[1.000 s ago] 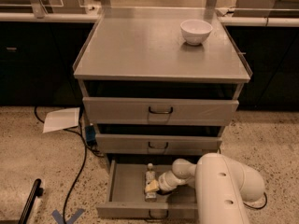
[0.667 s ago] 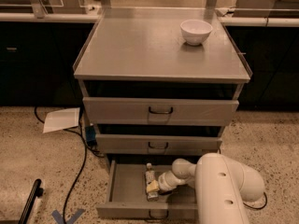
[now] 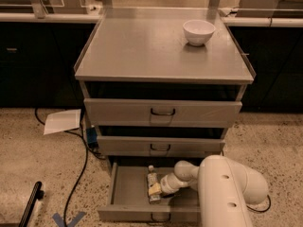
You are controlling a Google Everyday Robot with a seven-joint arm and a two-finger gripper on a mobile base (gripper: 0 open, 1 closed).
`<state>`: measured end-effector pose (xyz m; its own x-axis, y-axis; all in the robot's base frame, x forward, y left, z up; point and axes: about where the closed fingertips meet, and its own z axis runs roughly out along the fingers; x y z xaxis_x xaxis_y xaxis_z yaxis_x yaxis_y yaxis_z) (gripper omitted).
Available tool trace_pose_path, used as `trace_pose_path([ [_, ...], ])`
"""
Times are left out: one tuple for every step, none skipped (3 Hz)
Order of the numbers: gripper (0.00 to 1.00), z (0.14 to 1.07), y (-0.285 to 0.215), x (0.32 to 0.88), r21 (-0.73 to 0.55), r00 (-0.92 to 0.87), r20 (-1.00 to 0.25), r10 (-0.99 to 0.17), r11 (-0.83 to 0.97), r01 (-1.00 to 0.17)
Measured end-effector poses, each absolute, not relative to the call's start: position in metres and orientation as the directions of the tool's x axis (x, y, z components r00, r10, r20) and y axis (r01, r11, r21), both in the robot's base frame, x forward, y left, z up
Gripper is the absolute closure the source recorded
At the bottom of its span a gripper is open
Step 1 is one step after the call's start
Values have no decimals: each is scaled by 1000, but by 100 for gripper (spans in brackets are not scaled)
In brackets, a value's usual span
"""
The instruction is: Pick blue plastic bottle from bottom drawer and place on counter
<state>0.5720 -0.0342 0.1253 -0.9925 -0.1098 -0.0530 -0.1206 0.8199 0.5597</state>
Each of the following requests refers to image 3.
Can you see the black bar bottom left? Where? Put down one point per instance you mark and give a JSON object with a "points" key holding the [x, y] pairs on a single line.
{"points": [[36, 195]]}

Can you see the blue power adapter box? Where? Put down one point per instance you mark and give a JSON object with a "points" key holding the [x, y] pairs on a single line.
{"points": [[91, 136]]}

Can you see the grey bottom drawer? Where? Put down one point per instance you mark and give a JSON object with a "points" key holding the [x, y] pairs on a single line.
{"points": [[128, 194]]}

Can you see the clear plastic bottle white cap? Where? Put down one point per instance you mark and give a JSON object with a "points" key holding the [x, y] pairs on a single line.
{"points": [[152, 179]]}

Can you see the dark counter cabinet right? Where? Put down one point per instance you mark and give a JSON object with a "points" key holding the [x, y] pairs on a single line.
{"points": [[275, 51]]}

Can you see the white ceramic bowl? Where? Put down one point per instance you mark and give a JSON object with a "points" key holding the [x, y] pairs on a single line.
{"points": [[198, 32]]}

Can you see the grey middle drawer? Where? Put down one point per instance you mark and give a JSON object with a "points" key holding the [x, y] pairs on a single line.
{"points": [[158, 146]]}

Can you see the grey metal drawer cabinet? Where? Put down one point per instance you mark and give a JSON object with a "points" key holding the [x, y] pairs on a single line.
{"points": [[143, 54]]}

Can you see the grey drawer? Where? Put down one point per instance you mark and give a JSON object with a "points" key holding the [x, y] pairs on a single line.
{"points": [[161, 113], [128, 194], [158, 146]]}

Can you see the dark counter cabinet left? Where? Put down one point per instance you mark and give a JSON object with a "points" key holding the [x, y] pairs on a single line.
{"points": [[37, 63]]}

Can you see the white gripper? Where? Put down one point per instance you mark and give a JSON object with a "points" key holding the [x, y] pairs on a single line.
{"points": [[166, 184]]}

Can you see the dark counter cabinet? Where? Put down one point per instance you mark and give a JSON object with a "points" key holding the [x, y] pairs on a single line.
{"points": [[37, 63], [275, 51]]}

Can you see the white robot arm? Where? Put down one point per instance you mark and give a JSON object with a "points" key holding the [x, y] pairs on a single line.
{"points": [[225, 189]]}

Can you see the white paper sheet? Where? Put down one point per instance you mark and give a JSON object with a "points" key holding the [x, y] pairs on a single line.
{"points": [[62, 121]]}

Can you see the grey top drawer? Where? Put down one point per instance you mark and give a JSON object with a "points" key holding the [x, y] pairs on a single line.
{"points": [[161, 113]]}

